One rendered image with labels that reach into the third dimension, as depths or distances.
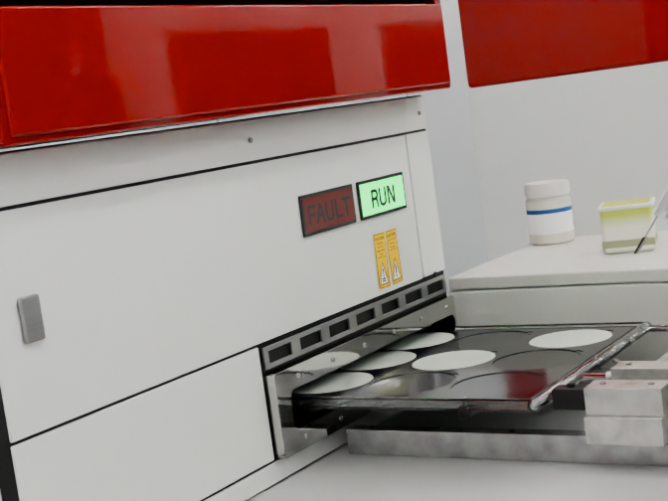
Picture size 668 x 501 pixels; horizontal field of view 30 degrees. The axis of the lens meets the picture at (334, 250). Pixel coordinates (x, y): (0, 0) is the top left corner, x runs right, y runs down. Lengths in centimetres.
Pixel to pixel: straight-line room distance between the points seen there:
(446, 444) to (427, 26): 56
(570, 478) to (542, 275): 45
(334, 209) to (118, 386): 42
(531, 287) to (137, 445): 68
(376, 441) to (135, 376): 35
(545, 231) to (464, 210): 320
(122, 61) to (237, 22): 19
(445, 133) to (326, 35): 362
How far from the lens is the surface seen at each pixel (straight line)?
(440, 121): 501
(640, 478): 128
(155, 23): 119
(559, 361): 145
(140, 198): 122
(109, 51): 114
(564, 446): 134
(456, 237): 506
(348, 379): 149
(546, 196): 194
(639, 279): 163
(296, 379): 140
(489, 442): 137
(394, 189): 162
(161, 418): 124
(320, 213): 147
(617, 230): 177
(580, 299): 166
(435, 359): 153
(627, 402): 127
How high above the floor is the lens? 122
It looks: 6 degrees down
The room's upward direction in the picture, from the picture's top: 8 degrees counter-clockwise
